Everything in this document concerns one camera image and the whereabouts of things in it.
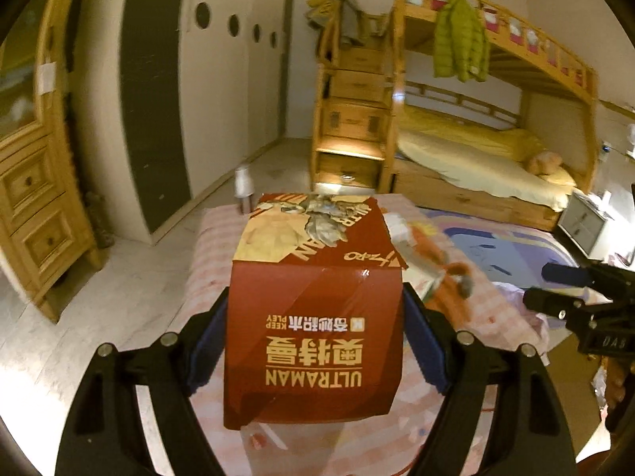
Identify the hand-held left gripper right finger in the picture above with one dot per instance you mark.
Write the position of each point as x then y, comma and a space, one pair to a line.
426, 342

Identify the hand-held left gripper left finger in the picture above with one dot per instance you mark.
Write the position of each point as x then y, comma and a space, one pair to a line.
206, 342

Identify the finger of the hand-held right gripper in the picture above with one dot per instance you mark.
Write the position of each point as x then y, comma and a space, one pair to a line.
550, 302
565, 273

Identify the red printed cardboard box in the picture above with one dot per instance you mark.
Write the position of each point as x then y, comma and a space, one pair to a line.
307, 307

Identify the white nightstand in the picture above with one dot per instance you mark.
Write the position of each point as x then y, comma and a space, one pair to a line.
583, 220

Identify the blue and purple rug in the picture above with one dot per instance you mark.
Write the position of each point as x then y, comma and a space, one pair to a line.
501, 248

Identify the pink checked tablecloth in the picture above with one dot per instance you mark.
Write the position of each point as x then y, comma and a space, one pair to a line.
213, 253

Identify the tan plush toy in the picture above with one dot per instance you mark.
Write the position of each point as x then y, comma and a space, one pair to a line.
543, 162

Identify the yellow bed sheet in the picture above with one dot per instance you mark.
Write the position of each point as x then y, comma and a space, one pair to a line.
471, 158

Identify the brown spray bottle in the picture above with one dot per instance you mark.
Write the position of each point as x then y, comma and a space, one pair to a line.
243, 183

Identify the wooden bunk bed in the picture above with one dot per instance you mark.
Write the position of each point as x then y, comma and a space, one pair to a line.
540, 69

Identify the wooden cabinet with drawers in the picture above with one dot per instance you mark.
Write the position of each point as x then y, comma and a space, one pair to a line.
34, 198

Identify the wooden stair drawer unit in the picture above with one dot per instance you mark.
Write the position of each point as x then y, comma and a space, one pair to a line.
354, 124

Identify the white wardrobe with dark panel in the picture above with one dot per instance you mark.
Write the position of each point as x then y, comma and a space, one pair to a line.
154, 109

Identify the green puffer jacket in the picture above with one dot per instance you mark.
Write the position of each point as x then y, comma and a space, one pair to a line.
459, 39

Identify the white paper note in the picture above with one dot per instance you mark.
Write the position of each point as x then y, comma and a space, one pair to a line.
47, 78

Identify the pile of clothes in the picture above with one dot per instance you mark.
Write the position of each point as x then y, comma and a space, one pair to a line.
342, 15

